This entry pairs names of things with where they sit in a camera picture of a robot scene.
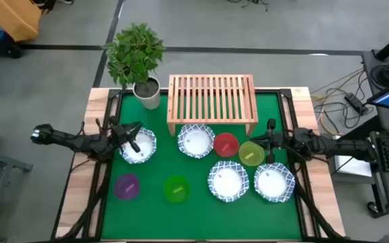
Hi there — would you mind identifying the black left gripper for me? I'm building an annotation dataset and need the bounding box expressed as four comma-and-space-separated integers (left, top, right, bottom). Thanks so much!
109, 115, 144, 153

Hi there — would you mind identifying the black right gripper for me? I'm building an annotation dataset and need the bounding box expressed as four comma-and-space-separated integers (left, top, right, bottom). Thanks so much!
249, 117, 296, 165

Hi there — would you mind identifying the blue patterned paper bowl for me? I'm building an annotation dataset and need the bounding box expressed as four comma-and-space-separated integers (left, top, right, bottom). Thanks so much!
177, 124, 216, 159
118, 126, 157, 165
207, 160, 250, 203
253, 162, 296, 204

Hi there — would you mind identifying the red plastic bowl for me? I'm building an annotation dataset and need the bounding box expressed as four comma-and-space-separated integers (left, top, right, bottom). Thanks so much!
213, 132, 240, 158

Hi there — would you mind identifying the purple plastic bowl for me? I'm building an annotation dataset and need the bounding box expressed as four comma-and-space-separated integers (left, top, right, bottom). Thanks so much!
113, 173, 141, 201

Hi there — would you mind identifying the green plastic bowl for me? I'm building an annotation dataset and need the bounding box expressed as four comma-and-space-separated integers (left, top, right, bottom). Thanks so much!
163, 175, 191, 204

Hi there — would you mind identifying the slatted wooden shelf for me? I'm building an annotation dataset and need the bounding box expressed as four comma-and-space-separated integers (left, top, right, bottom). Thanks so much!
166, 74, 259, 137

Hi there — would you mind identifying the yellow-green plastic bowl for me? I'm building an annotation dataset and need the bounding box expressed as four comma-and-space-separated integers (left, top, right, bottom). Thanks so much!
238, 140, 265, 167

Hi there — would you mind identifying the green plant in white pot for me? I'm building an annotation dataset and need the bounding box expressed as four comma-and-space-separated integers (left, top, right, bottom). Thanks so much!
105, 22, 166, 111

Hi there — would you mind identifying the white paper sheet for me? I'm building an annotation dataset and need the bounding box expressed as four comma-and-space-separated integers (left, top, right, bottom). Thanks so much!
334, 155, 373, 179

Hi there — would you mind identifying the black power strip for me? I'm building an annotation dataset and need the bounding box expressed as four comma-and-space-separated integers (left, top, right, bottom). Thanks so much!
344, 92, 368, 116

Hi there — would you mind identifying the green table mat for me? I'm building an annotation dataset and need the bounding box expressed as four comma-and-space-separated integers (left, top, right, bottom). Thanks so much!
100, 92, 303, 241

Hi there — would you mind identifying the coiled black cable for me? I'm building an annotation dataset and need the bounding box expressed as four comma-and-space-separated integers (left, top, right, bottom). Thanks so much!
369, 63, 389, 89

